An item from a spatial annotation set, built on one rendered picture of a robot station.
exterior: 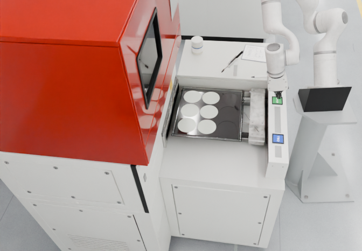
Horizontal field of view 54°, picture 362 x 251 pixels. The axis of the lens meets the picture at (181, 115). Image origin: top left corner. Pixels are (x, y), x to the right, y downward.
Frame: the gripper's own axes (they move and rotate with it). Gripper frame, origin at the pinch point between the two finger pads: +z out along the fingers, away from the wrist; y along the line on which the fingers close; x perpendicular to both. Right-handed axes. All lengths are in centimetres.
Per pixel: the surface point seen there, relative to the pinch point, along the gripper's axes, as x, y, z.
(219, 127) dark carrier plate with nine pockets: -16.6, -31.1, 4.7
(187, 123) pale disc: -16, -48, 1
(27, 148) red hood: -66, -94, -46
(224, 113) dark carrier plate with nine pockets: -6.4, -29.4, 5.1
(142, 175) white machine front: -63, -54, -22
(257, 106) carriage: 2.1, -12.1, 10.7
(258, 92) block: 10.6, -11.7, 8.0
